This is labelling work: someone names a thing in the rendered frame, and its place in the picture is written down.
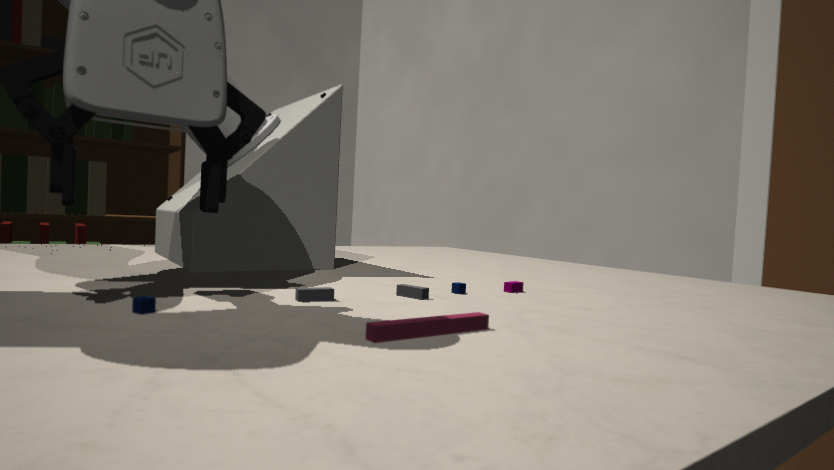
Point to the magenta rectangular block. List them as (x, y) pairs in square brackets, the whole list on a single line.
[(513, 286)]

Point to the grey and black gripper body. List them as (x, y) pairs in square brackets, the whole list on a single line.
[(148, 59)]

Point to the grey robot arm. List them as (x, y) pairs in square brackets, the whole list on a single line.
[(232, 120)]

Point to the pink rod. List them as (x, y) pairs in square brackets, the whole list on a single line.
[(392, 330)]

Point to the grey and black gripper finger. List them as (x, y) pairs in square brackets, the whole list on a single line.
[(220, 149), (17, 80)]

